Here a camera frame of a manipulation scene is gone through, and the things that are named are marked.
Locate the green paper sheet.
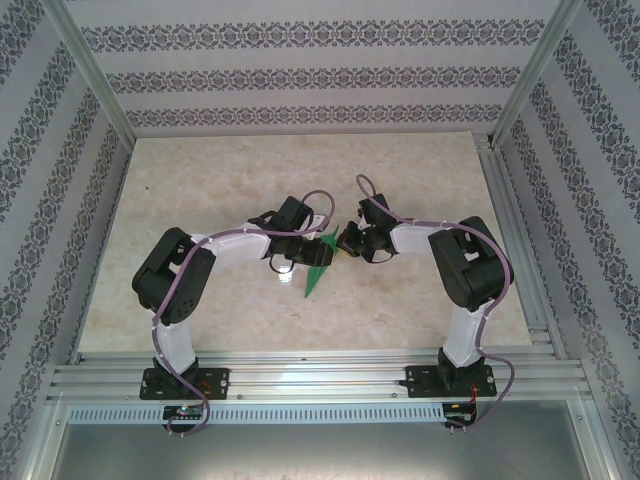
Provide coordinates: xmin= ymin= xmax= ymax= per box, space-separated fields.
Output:
xmin=302 ymin=225 xmax=342 ymax=299

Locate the grey metal panel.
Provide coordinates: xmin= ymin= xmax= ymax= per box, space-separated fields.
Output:
xmin=14 ymin=399 xmax=626 ymax=480

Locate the small dark circuit board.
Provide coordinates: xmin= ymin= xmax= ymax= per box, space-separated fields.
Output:
xmin=444 ymin=403 xmax=476 ymax=424

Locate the circuit board with green light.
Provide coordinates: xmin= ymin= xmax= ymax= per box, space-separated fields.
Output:
xmin=163 ymin=404 xmax=206 ymax=421

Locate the thin black right wrist wire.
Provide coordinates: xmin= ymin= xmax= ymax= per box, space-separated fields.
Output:
xmin=362 ymin=244 xmax=397 ymax=264

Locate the thin black wrist wire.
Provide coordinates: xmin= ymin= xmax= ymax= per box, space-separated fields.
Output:
xmin=267 ymin=247 xmax=297 ymax=274
xmin=362 ymin=244 xmax=397 ymax=264

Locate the thin black left wrist wire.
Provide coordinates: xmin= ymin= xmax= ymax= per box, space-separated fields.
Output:
xmin=267 ymin=247 xmax=297 ymax=274

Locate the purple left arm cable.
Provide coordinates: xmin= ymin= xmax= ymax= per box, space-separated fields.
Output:
xmin=152 ymin=189 xmax=336 ymax=439

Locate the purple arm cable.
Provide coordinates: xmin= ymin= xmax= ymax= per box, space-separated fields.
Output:
xmin=152 ymin=189 xmax=336 ymax=439
xmin=354 ymin=173 xmax=516 ymax=435

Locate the long aluminium base rail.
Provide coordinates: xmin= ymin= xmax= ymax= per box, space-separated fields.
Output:
xmin=47 ymin=351 xmax=586 ymax=404

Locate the aluminium side rail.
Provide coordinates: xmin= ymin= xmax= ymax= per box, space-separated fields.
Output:
xmin=474 ymin=134 xmax=569 ymax=359

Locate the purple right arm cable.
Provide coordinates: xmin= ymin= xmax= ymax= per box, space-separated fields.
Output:
xmin=354 ymin=173 xmax=516 ymax=435

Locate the slotted grey cable duct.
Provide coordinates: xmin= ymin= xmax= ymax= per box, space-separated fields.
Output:
xmin=67 ymin=403 xmax=474 ymax=425

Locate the aluminium frame post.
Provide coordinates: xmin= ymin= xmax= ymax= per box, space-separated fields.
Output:
xmin=39 ymin=0 xmax=137 ymax=146
xmin=489 ymin=0 xmax=584 ymax=149

